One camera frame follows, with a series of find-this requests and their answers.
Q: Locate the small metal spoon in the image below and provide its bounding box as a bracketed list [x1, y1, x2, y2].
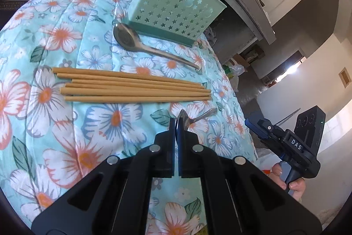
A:
[178, 107, 218, 132]

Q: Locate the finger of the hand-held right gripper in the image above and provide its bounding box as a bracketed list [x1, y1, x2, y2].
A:
[245, 117, 284, 142]

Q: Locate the large metal spoon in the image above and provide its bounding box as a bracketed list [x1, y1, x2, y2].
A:
[113, 23, 201, 70]

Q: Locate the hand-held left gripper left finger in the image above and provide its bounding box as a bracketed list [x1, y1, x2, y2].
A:
[31, 117, 176, 235]

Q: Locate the person's right hand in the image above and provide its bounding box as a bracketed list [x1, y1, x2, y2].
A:
[272, 162, 306, 201]

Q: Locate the floral quilted blanket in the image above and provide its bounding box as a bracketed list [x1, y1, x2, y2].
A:
[0, 0, 259, 235]

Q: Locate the green perforated utensil holder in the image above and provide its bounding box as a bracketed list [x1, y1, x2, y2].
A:
[125, 0, 227, 48]

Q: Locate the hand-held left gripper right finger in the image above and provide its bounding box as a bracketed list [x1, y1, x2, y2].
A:
[177, 119, 322, 235]

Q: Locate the plastic bag with greens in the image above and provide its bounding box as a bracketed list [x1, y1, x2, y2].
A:
[223, 63, 245, 92]

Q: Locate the bundle of wooden chopsticks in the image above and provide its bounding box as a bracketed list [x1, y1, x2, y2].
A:
[52, 67, 212, 102]

